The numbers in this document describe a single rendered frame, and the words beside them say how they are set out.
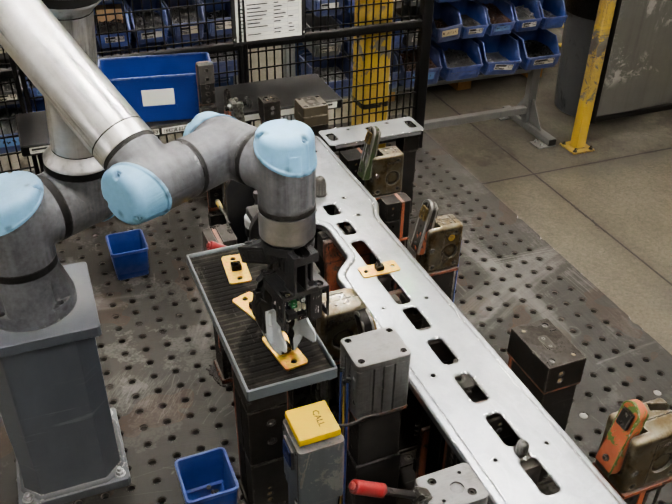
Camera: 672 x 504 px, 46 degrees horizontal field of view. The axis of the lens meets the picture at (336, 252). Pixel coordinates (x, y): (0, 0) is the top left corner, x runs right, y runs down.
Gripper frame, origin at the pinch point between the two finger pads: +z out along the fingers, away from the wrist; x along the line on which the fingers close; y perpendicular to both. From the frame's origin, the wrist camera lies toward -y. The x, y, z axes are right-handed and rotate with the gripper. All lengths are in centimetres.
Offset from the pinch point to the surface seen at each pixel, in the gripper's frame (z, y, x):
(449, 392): 17.8, 7.0, 27.6
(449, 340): 17.9, -3.9, 35.9
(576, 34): 69, -227, 303
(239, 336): 1.8, -6.4, -4.5
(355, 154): 20, -80, 63
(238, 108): -2, -76, 28
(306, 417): 1.8, 13.6, -3.7
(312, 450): 3.8, 17.5, -5.0
